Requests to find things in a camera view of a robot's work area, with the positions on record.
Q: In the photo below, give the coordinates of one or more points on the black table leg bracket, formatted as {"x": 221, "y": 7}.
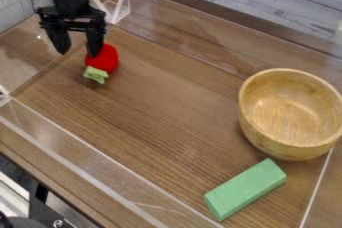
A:
{"x": 41, "y": 213}

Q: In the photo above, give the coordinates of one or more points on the red plush strawberry toy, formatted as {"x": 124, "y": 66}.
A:
{"x": 101, "y": 65}

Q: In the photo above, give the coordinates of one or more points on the wooden bowl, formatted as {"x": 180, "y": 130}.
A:
{"x": 290, "y": 114}

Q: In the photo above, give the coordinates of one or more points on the clear acrylic front wall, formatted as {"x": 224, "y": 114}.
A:
{"x": 104, "y": 190}

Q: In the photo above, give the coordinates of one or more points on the clear acrylic corner bracket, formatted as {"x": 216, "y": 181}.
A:
{"x": 116, "y": 10}

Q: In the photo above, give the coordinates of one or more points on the green rectangular block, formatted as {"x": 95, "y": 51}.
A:
{"x": 232, "y": 195}

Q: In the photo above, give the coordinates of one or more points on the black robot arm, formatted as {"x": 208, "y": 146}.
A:
{"x": 73, "y": 15}

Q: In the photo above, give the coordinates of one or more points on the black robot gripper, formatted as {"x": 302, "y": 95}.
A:
{"x": 72, "y": 15}

